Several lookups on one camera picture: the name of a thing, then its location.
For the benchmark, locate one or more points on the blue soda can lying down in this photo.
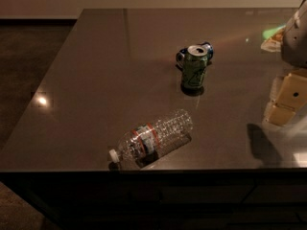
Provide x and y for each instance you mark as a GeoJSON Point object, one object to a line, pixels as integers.
{"type": "Point", "coordinates": [180, 56]}

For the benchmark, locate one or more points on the clear plastic water bottle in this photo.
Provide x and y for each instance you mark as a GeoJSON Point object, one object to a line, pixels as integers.
{"type": "Point", "coordinates": [153, 140]}

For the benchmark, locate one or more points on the green soda can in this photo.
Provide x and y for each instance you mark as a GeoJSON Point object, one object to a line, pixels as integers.
{"type": "Point", "coordinates": [193, 67]}

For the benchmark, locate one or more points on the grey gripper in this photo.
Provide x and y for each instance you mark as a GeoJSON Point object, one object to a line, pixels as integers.
{"type": "Point", "coordinates": [295, 42]}

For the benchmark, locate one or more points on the dark cabinet with drawers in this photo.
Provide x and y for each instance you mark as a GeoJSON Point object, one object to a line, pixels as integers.
{"type": "Point", "coordinates": [192, 200]}

